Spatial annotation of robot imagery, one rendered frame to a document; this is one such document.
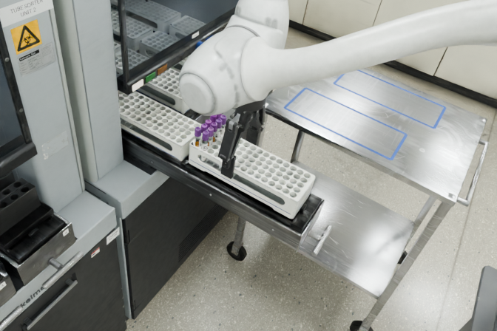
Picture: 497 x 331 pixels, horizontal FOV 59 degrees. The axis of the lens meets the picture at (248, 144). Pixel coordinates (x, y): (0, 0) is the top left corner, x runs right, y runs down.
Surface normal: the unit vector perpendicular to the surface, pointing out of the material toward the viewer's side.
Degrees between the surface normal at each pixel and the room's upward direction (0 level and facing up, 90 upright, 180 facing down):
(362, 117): 0
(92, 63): 90
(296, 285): 0
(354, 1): 90
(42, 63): 90
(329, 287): 0
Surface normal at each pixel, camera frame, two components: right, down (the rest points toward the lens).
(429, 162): 0.13, -0.73
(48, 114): 0.85, 0.43
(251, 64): 0.22, 0.05
